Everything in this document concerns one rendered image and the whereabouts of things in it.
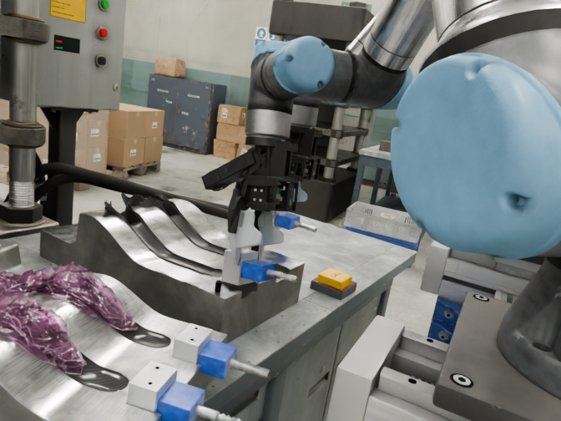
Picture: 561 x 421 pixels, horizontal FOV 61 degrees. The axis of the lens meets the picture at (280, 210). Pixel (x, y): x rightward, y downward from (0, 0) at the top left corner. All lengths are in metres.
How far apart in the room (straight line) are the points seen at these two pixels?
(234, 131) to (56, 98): 6.18
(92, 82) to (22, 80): 0.31
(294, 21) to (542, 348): 4.53
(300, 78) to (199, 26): 7.84
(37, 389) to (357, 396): 0.36
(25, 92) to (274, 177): 0.76
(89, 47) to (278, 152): 0.93
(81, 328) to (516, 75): 0.59
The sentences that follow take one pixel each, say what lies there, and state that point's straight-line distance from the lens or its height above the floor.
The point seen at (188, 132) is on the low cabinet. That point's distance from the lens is 7.88.
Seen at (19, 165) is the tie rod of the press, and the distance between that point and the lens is 1.36.
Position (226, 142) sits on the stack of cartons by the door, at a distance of 7.65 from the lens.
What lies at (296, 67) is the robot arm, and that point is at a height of 1.25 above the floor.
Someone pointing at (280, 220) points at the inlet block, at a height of 0.94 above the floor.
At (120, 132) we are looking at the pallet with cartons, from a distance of 5.39.
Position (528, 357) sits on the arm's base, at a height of 1.05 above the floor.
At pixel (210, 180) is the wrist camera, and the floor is 1.05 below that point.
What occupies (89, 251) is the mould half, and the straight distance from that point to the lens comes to 1.00.
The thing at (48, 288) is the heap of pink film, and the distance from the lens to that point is 0.77.
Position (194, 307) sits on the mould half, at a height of 0.85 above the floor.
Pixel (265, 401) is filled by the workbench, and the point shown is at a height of 0.61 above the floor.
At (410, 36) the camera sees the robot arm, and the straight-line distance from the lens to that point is 0.70.
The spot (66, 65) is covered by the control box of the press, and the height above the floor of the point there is 1.19.
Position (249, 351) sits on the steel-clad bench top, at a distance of 0.82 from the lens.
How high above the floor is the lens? 1.23
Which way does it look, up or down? 14 degrees down
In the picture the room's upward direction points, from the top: 9 degrees clockwise
